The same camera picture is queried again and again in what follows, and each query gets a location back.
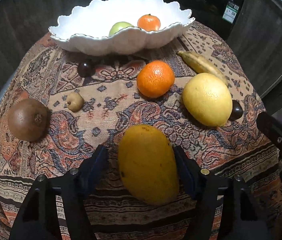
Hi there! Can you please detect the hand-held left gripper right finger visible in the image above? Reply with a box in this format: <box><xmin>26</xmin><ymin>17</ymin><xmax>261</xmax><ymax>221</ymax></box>
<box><xmin>173</xmin><ymin>145</ymin><xmax>273</xmax><ymax>240</ymax></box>

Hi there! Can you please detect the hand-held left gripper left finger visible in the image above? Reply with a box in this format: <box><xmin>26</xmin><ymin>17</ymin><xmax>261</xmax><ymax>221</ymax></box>
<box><xmin>9</xmin><ymin>144</ymin><xmax>109</xmax><ymax>240</ymax></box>

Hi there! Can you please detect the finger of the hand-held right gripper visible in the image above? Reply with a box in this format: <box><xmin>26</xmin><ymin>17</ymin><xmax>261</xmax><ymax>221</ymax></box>
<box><xmin>257</xmin><ymin>112</ymin><xmax>282</xmax><ymax>195</ymax></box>

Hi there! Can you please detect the yellow mango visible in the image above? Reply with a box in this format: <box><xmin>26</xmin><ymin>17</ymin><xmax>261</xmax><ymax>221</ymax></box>
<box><xmin>117</xmin><ymin>124</ymin><xmax>181</xmax><ymax>206</ymax></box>

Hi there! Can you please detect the large yellow citrus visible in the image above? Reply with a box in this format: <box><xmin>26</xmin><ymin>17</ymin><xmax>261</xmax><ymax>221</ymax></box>
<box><xmin>182</xmin><ymin>73</ymin><xmax>233</xmax><ymax>127</ymax></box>

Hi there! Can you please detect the brown kiwi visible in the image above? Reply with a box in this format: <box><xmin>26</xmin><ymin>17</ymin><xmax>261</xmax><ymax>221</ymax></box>
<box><xmin>7</xmin><ymin>98</ymin><xmax>49</xmax><ymax>142</ymax></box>

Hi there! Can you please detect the large orange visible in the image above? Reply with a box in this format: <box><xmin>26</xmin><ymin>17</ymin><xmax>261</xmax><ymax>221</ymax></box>
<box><xmin>136</xmin><ymin>60</ymin><xmax>175</xmax><ymax>99</ymax></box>

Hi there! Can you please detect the dark purple round fruit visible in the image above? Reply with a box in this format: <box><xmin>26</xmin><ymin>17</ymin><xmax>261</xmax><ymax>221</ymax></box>
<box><xmin>77</xmin><ymin>59</ymin><xmax>94</xmax><ymax>77</ymax></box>
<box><xmin>228</xmin><ymin>100</ymin><xmax>243</xmax><ymax>121</ymax></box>

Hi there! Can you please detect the white scalloped bowl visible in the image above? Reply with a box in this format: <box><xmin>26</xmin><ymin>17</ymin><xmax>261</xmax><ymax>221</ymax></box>
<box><xmin>48</xmin><ymin>0</ymin><xmax>196</xmax><ymax>56</ymax></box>

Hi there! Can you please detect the patterned woven tablecloth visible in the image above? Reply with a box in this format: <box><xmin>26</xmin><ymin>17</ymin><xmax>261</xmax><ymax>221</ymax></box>
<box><xmin>0</xmin><ymin>21</ymin><xmax>282</xmax><ymax>240</ymax></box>

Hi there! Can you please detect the small tan fruit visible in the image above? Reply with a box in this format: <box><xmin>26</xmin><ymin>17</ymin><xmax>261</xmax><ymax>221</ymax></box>
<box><xmin>67</xmin><ymin>92</ymin><xmax>85</xmax><ymax>112</ymax></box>

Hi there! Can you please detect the dark wood cabinet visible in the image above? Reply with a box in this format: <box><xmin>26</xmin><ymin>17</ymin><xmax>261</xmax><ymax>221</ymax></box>
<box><xmin>227</xmin><ymin>0</ymin><xmax>282</xmax><ymax>100</ymax></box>
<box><xmin>0</xmin><ymin>0</ymin><xmax>104</xmax><ymax>130</ymax></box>

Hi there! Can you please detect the yellow banana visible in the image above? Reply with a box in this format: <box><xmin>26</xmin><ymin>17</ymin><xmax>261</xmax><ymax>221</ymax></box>
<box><xmin>177</xmin><ymin>50</ymin><xmax>229</xmax><ymax>87</ymax></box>

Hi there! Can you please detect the green white sticker label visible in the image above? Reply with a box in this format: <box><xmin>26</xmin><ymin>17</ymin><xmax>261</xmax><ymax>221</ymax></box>
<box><xmin>222</xmin><ymin>1</ymin><xmax>240</xmax><ymax>23</ymax></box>

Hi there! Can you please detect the green apple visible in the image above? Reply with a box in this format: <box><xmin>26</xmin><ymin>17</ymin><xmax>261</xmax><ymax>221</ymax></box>
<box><xmin>109</xmin><ymin>22</ymin><xmax>134</xmax><ymax>37</ymax></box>

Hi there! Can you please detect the black dishwasher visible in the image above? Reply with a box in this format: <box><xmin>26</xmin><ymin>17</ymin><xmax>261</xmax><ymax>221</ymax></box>
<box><xmin>102</xmin><ymin>0</ymin><xmax>246</xmax><ymax>40</ymax></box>

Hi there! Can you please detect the small orange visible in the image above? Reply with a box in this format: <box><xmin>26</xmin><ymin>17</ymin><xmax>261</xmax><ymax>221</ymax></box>
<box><xmin>137</xmin><ymin>14</ymin><xmax>161</xmax><ymax>31</ymax></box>

